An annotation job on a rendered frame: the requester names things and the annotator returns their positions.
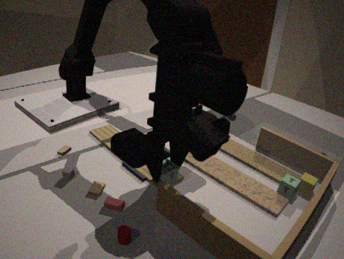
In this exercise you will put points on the tan flat block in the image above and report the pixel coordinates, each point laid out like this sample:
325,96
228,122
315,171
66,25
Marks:
63,150
96,188

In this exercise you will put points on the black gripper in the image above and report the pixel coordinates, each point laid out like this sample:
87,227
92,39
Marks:
138,149

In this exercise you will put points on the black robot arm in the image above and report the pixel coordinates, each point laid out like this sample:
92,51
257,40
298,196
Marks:
198,71

